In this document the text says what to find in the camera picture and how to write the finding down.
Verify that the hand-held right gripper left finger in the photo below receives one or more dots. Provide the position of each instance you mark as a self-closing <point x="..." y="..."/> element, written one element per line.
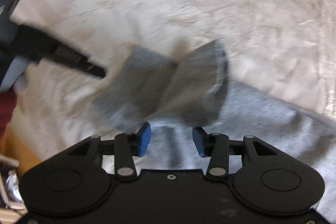
<point x="144" y="140"/>

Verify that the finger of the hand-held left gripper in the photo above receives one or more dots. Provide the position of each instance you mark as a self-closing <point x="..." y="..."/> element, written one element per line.
<point x="78" y="62"/>

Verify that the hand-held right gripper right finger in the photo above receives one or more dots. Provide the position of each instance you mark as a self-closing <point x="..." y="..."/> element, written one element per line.
<point x="199" y="141"/>

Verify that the grey pants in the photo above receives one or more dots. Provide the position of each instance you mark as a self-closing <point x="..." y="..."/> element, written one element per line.
<point x="183" y="87"/>

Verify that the blue-grey cloth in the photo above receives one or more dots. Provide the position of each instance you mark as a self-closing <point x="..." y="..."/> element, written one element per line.
<point x="11" y="73"/>

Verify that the dark red cloth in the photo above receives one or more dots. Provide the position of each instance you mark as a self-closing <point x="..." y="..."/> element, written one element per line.
<point x="6" y="111"/>

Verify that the shiny silver wrapping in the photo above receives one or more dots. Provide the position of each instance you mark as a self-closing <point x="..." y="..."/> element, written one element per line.
<point x="13" y="184"/>

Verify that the cream floral bedspread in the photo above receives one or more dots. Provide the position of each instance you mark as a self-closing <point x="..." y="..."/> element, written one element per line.
<point x="210" y="3"/>

